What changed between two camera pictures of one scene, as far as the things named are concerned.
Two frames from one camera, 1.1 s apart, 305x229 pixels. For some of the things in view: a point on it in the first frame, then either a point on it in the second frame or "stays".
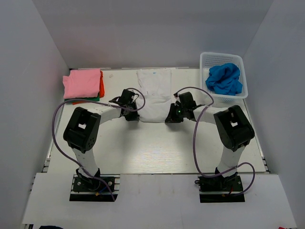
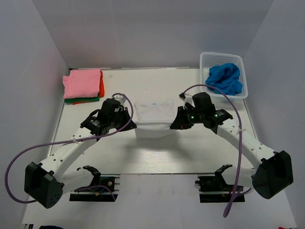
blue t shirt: (224, 79) stays
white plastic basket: (223, 75) stays
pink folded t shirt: (84, 83) stays
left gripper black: (134, 117) → (124, 111)
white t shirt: (156, 85) → (154, 118)
